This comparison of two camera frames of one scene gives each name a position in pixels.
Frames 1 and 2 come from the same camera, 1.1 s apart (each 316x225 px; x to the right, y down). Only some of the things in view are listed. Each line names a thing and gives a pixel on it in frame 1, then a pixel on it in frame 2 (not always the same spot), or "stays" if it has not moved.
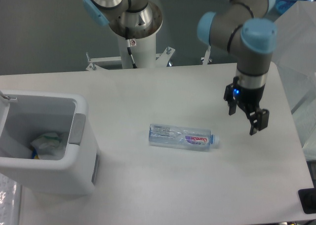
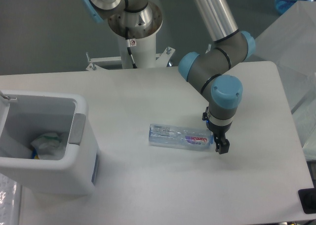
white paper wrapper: (50, 146) stays
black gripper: (249, 99) to (222, 144)
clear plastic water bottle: (186, 138) stays
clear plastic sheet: (10, 201) stays
